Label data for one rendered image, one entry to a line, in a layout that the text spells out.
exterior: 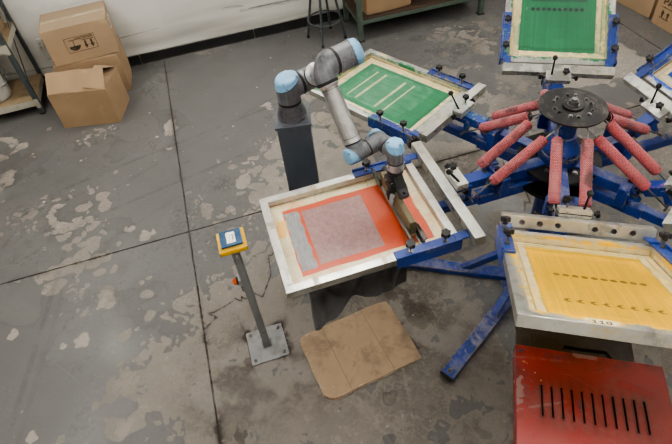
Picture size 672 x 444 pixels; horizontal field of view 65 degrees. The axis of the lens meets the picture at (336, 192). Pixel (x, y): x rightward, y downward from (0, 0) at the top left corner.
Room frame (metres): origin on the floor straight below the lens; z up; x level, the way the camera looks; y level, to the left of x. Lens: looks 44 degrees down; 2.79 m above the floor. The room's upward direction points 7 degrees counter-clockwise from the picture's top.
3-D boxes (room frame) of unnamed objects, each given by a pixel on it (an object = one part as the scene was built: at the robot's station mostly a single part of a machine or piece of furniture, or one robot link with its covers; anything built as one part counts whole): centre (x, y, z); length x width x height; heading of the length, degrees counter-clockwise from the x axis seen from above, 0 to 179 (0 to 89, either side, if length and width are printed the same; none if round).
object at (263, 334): (1.64, 0.51, 0.48); 0.22 x 0.22 x 0.96; 12
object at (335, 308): (1.44, -0.06, 0.74); 0.46 x 0.04 x 0.42; 102
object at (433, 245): (1.43, -0.36, 0.98); 0.30 x 0.05 x 0.07; 102
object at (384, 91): (2.55, -0.49, 1.05); 1.08 x 0.61 x 0.23; 42
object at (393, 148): (1.72, -0.27, 1.31); 0.09 x 0.08 x 0.11; 30
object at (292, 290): (1.65, -0.07, 0.97); 0.79 x 0.58 x 0.04; 102
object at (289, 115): (2.21, 0.17, 1.25); 0.15 x 0.15 x 0.10
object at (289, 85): (2.22, 0.17, 1.37); 0.13 x 0.12 x 0.14; 120
